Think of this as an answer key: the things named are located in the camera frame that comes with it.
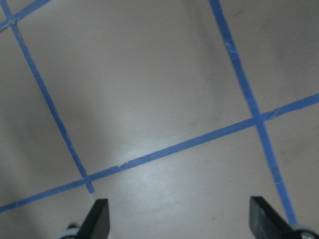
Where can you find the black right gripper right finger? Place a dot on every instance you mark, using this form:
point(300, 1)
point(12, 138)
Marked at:
point(265, 222)

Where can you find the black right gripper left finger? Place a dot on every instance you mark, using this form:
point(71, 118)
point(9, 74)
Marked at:
point(97, 223)

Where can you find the brown grid table mat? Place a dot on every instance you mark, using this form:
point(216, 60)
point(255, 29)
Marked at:
point(176, 111)

